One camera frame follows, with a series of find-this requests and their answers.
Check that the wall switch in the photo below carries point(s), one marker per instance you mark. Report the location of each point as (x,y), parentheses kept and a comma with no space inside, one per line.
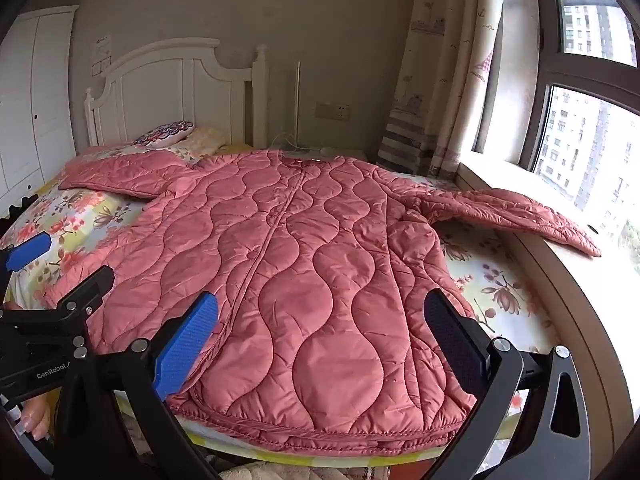
(103,67)

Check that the printed beige curtain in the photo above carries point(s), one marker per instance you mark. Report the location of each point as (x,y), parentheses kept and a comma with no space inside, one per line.
(440,70)

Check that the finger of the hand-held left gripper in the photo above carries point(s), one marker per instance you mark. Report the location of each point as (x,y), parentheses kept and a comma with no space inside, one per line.
(87,290)
(30,252)

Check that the wall socket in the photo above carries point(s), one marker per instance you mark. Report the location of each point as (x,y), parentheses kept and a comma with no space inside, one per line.
(332,111)

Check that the beige window sill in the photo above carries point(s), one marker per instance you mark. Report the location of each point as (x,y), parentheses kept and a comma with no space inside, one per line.
(615,320)

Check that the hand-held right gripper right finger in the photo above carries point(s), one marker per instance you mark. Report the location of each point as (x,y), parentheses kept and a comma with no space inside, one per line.
(452,342)

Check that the floral bed sheet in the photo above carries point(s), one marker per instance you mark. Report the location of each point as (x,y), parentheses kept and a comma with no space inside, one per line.
(75,210)

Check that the patterned round pillow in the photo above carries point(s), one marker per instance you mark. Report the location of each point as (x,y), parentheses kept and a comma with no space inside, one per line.
(165,134)

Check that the dark-framed window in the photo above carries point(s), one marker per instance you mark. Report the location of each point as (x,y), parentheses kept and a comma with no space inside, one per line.
(542,60)

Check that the white wardrobe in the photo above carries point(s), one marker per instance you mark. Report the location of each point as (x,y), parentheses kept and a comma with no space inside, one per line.
(35,100)

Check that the pink quilted jacket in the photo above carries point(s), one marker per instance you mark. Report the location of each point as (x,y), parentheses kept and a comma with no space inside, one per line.
(300,260)

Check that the white wooden headboard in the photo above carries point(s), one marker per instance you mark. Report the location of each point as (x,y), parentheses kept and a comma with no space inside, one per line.
(170,90)

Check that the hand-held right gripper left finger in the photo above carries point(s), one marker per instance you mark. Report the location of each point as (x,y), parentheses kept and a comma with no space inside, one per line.
(185,345)

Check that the person's left hand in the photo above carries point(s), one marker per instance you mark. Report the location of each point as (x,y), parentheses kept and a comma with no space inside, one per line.
(36,417)

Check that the thin white lamp pole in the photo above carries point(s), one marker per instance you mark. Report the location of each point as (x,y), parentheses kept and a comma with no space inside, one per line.
(298,105)

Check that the cream pillow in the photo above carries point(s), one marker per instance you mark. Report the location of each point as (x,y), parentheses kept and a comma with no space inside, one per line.
(207,139)

